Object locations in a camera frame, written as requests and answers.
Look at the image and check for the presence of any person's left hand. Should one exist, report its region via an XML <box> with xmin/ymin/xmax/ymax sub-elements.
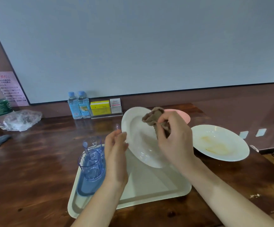
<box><xmin>104</xmin><ymin>129</ymin><xmax>129</xmax><ymax>185</ymax></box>

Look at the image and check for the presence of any person's right hand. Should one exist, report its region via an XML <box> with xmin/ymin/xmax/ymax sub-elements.
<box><xmin>156</xmin><ymin>111</ymin><xmax>197</xmax><ymax>172</ymax></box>

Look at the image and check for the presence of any brown cloth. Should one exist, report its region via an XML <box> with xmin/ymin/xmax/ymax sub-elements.
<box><xmin>142</xmin><ymin>107</ymin><xmax>172</xmax><ymax>140</ymax></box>

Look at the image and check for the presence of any person's right forearm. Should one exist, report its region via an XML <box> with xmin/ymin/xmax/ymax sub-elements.
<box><xmin>184</xmin><ymin>157</ymin><xmax>274</xmax><ymax>227</ymax></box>

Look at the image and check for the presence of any person's left forearm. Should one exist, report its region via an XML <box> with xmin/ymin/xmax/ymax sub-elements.
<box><xmin>71</xmin><ymin>180</ymin><xmax>128</xmax><ymax>227</ymax></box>

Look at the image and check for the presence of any clear blue plastic cup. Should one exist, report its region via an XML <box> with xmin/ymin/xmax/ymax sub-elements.
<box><xmin>78</xmin><ymin>150</ymin><xmax>105</xmax><ymax>182</ymax></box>
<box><xmin>82</xmin><ymin>136</ymin><xmax>103</xmax><ymax>159</ymax></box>

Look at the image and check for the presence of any pink plate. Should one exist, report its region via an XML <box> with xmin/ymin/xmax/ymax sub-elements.
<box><xmin>164</xmin><ymin>109</ymin><xmax>191</xmax><ymax>125</ymax></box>

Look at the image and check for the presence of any clear acrylic holder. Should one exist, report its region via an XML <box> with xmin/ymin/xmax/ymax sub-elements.
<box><xmin>89</xmin><ymin>106</ymin><xmax>123</xmax><ymax>120</ymax></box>

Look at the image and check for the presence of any white box red label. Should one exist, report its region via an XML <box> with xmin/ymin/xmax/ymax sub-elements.
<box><xmin>110</xmin><ymin>98</ymin><xmax>123</xmax><ymax>114</ymax></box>

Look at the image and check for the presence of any yellow box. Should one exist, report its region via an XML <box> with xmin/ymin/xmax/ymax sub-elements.
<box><xmin>90</xmin><ymin>100</ymin><xmax>111</xmax><ymax>116</ymax></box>

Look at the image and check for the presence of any cream plastic tray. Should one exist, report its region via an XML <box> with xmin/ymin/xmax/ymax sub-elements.
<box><xmin>67</xmin><ymin>144</ymin><xmax>192</xmax><ymax>219</ymax></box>

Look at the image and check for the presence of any small water bottle yellow label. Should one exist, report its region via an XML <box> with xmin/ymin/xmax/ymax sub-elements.
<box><xmin>78</xmin><ymin>91</ymin><xmax>91</xmax><ymax>119</ymax></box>

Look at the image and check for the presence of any blue dish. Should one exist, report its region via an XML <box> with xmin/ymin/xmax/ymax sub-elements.
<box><xmin>76</xmin><ymin>151</ymin><xmax>107</xmax><ymax>197</ymax></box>

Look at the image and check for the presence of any stained white plate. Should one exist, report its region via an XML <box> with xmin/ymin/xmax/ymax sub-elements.
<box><xmin>191</xmin><ymin>125</ymin><xmax>250</xmax><ymax>162</ymax></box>

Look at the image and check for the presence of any small water bottle blue label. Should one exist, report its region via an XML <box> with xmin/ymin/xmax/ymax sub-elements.
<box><xmin>67</xmin><ymin>92</ymin><xmax>83</xmax><ymax>120</ymax></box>

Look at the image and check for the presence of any white projection screen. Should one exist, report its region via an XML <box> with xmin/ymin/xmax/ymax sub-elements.
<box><xmin>0</xmin><ymin>0</ymin><xmax>274</xmax><ymax>106</ymax></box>

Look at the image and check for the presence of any crumpled clear plastic wrap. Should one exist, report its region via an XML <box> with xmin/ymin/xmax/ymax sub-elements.
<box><xmin>3</xmin><ymin>110</ymin><xmax>43</xmax><ymax>132</ymax></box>

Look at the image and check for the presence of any pink paper sign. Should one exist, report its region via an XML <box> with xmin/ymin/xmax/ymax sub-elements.
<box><xmin>0</xmin><ymin>71</ymin><xmax>30</xmax><ymax>107</ymax></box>

